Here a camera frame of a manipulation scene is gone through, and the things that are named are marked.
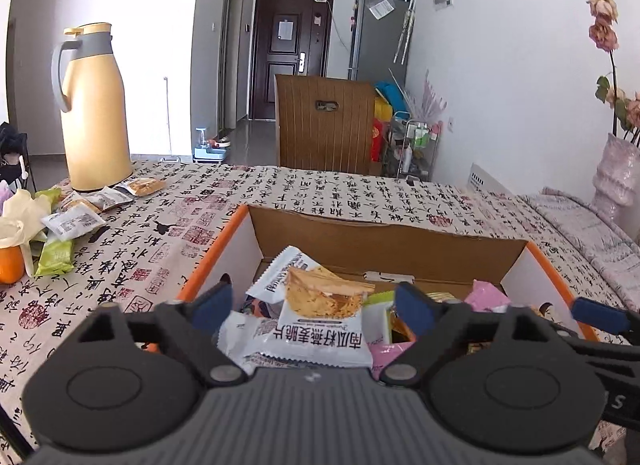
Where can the paper in plastic sleeve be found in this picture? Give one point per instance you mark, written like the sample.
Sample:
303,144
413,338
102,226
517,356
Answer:
381,7

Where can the blue bag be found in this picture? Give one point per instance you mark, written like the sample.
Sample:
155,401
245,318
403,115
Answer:
392,94

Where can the red gift box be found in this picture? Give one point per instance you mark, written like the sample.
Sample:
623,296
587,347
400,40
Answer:
379,140

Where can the grey patterned cloth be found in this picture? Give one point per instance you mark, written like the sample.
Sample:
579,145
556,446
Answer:
590,230

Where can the cracker print snack packet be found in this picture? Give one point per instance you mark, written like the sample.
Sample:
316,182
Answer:
325,330
142,187

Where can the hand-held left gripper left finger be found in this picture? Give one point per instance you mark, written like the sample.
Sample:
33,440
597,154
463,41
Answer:
212,305

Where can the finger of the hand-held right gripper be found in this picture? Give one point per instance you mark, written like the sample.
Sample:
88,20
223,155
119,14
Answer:
597,312

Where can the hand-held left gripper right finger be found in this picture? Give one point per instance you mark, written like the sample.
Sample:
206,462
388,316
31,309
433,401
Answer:
415,305

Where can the wall outlet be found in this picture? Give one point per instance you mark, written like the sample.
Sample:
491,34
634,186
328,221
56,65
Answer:
453,125

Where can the dried rose bouquet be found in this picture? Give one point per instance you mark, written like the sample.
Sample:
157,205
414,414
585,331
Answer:
602,20

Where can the wooden chair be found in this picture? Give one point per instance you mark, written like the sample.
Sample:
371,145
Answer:
325,135

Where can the small green snack packet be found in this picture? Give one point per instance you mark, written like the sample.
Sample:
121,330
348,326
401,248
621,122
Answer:
55,256

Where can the black bag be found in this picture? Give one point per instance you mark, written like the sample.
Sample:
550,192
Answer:
12,145

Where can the yellow bag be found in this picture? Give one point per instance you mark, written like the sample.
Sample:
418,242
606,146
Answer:
383,109

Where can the white interior door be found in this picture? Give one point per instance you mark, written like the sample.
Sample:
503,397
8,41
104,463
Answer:
232,50

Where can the dark entrance door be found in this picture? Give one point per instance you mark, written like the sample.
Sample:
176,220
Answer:
290,55

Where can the white folded umbrella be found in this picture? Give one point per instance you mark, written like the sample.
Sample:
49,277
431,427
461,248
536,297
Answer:
405,30

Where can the lavender dried flowers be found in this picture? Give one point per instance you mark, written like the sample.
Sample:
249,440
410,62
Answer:
427,97

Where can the yellow thermos jug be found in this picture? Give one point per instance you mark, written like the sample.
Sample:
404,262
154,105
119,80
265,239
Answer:
95,120

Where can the pink textured vase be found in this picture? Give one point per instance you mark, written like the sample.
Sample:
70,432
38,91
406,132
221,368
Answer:
617,180

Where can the orange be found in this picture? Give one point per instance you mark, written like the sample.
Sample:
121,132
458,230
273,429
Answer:
10,264

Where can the grey refrigerator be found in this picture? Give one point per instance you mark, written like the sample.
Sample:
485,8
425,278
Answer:
380,45

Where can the pile of snack packets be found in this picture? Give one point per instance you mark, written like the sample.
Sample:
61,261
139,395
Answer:
250,340

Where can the white printed snack packet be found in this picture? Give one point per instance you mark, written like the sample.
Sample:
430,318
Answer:
72,223

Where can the orange-red cardboard box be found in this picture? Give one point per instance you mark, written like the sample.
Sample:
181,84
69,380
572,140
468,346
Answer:
390,245

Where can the white wall heater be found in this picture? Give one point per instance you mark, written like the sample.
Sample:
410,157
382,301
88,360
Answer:
492,179

